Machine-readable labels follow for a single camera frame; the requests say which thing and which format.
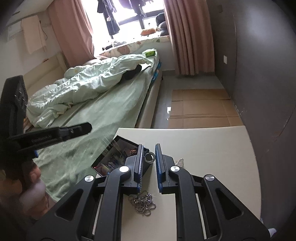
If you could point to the white wall socket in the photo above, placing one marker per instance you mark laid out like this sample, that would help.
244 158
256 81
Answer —
225 59

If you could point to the black jewelry box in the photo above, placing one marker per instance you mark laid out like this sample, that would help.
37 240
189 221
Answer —
114 155

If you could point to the green packet on bed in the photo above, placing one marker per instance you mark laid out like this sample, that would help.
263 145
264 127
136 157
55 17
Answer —
149 53

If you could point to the hanging dark clothes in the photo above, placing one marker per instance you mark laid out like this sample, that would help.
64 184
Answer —
131 11

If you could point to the person's left hand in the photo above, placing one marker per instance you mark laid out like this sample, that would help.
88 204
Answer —
32 203

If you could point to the left pink curtain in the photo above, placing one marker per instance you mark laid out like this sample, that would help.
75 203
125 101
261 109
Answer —
73 31

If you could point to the beige headboard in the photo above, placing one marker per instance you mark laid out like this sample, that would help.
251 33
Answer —
45 74

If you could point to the bed with green sheet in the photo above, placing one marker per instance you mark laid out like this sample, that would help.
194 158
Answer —
64 165

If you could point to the light green crumpled duvet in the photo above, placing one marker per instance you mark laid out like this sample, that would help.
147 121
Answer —
94 93

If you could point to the white wall air conditioner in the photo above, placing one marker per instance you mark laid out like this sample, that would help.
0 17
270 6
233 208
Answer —
16 27

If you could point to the beige hanging towel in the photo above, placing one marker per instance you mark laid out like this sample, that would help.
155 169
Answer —
36 43

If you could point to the pink curtain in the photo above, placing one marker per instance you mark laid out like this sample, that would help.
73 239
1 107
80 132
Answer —
191 36
73 31

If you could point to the flattened cardboard on floor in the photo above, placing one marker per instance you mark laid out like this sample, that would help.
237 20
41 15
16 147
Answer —
202 108

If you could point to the dark pillows on sill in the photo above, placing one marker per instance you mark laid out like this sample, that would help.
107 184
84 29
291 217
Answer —
162 25

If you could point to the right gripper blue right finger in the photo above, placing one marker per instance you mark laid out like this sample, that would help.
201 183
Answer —
159 166

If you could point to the right pink curtain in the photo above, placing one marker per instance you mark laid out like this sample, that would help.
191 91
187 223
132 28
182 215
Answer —
191 36

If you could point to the patterned window seat cushion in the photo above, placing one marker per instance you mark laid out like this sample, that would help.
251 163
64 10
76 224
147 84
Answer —
151 41

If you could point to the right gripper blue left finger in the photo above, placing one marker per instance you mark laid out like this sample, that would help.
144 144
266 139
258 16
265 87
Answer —
138 167

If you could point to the black garment on bed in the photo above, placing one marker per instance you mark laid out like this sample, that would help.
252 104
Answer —
131 73

